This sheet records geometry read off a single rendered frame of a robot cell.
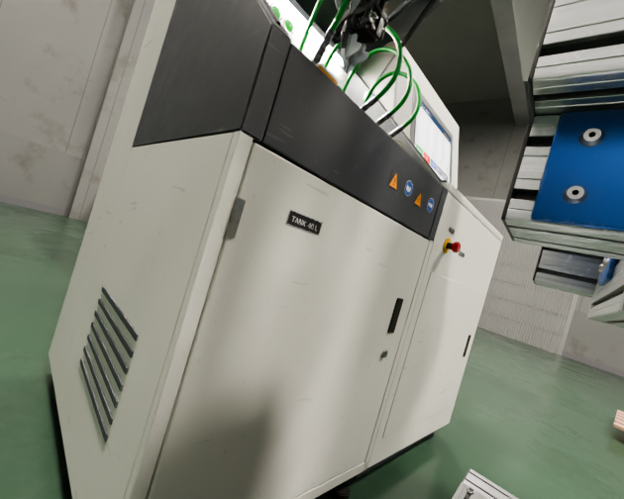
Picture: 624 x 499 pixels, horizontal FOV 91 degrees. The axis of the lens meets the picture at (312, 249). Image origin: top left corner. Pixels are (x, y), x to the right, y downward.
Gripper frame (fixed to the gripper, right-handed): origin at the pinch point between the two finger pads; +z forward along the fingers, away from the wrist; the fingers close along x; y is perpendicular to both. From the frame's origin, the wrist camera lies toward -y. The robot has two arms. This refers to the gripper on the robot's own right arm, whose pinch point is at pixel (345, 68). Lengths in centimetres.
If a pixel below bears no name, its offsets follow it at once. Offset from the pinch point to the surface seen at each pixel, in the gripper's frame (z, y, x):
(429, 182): 23.3, 21.8, 22.1
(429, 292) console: 52, 22, 42
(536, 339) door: 98, -47, 881
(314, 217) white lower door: 44, 22, -16
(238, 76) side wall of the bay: 28.0, 16.2, -34.9
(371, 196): 35.3, 21.8, -1.0
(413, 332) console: 66, 22, 39
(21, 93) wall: -60, -648, -75
